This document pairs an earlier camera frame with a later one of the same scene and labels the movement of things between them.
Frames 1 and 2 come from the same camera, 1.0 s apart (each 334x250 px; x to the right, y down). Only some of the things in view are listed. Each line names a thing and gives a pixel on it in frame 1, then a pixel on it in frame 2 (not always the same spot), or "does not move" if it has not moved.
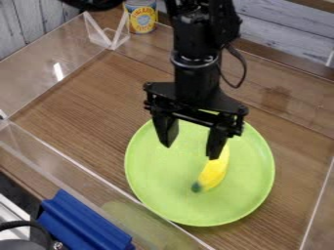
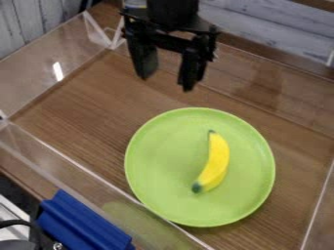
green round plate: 161,174 does not move
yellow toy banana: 213,172 does not move
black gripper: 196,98 -> 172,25
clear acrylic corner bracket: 105,36 does not move
